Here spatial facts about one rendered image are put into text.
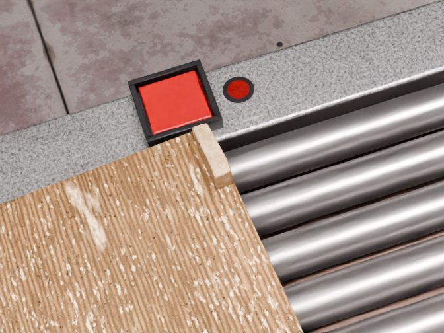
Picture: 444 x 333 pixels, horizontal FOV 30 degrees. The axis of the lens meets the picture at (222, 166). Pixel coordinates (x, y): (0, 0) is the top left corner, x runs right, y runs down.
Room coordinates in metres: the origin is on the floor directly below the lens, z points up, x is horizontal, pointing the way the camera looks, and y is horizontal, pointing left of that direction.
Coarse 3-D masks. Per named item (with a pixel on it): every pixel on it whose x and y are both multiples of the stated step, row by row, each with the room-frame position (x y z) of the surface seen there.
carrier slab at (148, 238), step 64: (64, 192) 0.38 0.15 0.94; (128, 192) 0.37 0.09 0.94; (192, 192) 0.36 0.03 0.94; (0, 256) 0.32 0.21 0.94; (64, 256) 0.31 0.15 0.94; (128, 256) 0.30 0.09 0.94; (192, 256) 0.29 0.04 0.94; (256, 256) 0.28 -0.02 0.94; (0, 320) 0.26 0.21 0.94; (64, 320) 0.25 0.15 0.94; (128, 320) 0.25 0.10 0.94; (192, 320) 0.24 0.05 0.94; (256, 320) 0.23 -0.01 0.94
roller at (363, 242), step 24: (408, 192) 0.33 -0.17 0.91; (432, 192) 0.33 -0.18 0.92; (336, 216) 0.32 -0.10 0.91; (360, 216) 0.31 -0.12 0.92; (384, 216) 0.31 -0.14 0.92; (408, 216) 0.31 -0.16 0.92; (432, 216) 0.30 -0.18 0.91; (264, 240) 0.31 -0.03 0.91; (288, 240) 0.30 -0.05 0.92; (312, 240) 0.30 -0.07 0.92; (336, 240) 0.29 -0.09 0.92; (360, 240) 0.29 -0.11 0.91; (384, 240) 0.29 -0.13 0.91; (288, 264) 0.28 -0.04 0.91; (312, 264) 0.28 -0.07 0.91
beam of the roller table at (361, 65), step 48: (288, 48) 0.52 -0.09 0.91; (336, 48) 0.51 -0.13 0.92; (384, 48) 0.50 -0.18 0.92; (432, 48) 0.49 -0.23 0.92; (288, 96) 0.46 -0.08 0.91; (336, 96) 0.45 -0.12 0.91; (384, 96) 0.45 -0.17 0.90; (0, 144) 0.46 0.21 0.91; (48, 144) 0.45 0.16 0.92; (96, 144) 0.44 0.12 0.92; (144, 144) 0.43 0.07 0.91; (240, 144) 0.42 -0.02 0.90; (0, 192) 0.40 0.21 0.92
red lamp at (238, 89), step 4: (232, 84) 0.48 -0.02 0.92; (236, 84) 0.48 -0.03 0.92; (240, 84) 0.48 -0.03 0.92; (244, 84) 0.48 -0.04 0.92; (228, 88) 0.48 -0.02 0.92; (232, 88) 0.48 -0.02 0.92; (236, 88) 0.48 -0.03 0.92; (240, 88) 0.48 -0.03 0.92; (244, 88) 0.47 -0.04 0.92; (248, 88) 0.47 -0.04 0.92; (228, 92) 0.47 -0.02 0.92; (232, 92) 0.47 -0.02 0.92; (236, 92) 0.47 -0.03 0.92; (240, 92) 0.47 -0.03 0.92; (244, 92) 0.47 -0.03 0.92; (232, 96) 0.47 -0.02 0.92; (236, 96) 0.47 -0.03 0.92; (240, 96) 0.47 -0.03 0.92; (244, 96) 0.46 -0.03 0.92
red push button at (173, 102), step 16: (176, 80) 0.49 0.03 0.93; (192, 80) 0.49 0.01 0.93; (144, 96) 0.47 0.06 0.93; (160, 96) 0.47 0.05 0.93; (176, 96) 0.47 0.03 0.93; (192, 96) 0.47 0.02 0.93; (160, 112) 0.45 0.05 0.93; (176, 112) 0.45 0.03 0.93; (192, 112) 0.45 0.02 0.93; (208, 112) 0.44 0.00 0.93; (160, 128) 0.43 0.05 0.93
